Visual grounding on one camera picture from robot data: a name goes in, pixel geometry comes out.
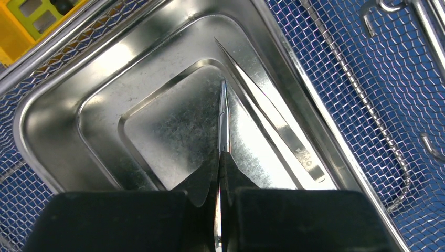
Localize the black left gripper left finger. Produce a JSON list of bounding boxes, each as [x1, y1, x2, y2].
[[24, 149, 219, 251]]

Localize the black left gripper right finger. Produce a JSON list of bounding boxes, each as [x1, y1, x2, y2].
[[219, 152, 398, 251]]

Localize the steel surgical forceps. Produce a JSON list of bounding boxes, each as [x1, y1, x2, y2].
[[214, 80, 230, 251]]

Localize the wire mesh instrument basket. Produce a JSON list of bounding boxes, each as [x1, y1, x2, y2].
[[0, 0, 445, 252]]

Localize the blue surgical drape cloth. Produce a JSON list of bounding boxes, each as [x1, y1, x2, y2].
[[0, 0, 445, 252]]

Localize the stainless steel instrument tray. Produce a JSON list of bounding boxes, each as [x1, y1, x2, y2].
[[13, 1, 360, 193]]

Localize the large orange plastic block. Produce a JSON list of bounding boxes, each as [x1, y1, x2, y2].
[[1, 0, 88, 68]]

